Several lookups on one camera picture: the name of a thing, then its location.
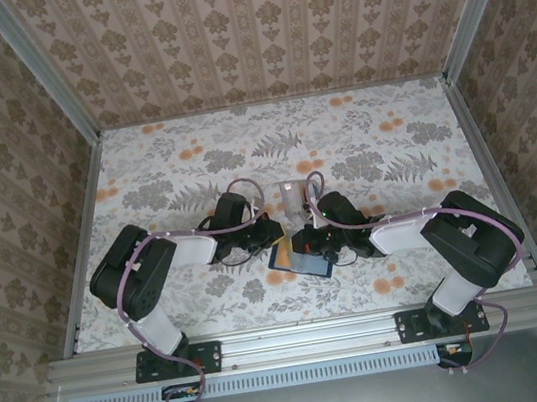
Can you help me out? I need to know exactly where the clear acrylic card box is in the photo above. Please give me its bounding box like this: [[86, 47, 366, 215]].
[[277, 174, 326, 230]]

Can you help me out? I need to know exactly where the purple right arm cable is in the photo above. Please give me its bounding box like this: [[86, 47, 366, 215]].
[[303, 140, 537, 392]]

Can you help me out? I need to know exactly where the thin aluminium frame rail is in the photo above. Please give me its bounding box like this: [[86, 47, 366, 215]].
[[95, 72, 450, 135]]

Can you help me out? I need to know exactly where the dark blue card holder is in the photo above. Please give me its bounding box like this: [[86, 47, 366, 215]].
[[263, 228, 337, 290]]

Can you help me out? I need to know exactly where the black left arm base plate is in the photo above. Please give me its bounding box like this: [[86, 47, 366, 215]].
[[131, 338, 225, 385]]

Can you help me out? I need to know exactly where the aluminium side rail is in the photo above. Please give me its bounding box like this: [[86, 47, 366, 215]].
[[440, 64, 537, 297], [31, 132, 134, 359]]

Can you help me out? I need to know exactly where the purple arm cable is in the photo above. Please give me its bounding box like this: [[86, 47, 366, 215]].
[[99, 175, 295, 402], [303, 140, 537, 392]]

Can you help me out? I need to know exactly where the gold VIP card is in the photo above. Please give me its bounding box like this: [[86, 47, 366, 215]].
[[272, 238, 294, 271]]

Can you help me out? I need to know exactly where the grey slotted cable duct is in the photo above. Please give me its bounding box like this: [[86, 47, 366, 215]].
[[67, 342, 444, 402]]

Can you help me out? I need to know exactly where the long aluminium frame rail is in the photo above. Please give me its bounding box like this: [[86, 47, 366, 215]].
[[41, 285, 537, 401]]

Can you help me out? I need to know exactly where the aluminium frame post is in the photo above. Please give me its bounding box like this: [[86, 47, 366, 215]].
[[0, 0, 103, 155], [432, 0, 537, 86]]

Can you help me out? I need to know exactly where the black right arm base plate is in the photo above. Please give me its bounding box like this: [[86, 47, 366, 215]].
[[393, 298, 491, 346]]

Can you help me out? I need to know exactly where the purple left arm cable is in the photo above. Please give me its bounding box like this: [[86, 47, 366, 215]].
[[99, 175, 295, 402]]

